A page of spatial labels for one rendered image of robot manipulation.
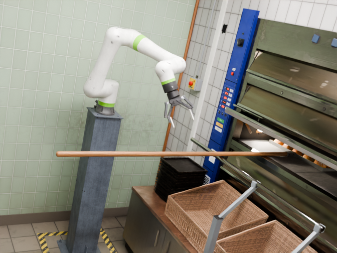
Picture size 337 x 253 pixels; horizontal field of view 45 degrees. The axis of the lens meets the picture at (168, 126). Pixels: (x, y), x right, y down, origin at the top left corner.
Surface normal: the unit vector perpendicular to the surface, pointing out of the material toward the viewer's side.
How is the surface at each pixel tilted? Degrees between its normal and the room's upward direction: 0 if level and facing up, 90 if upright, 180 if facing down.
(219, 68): 90
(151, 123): 90
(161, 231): 90
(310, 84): 70
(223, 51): 90
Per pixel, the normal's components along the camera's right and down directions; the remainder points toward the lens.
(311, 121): -0.73, -0.36
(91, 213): 0.44, 0.33
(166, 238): -0.85, -0.04
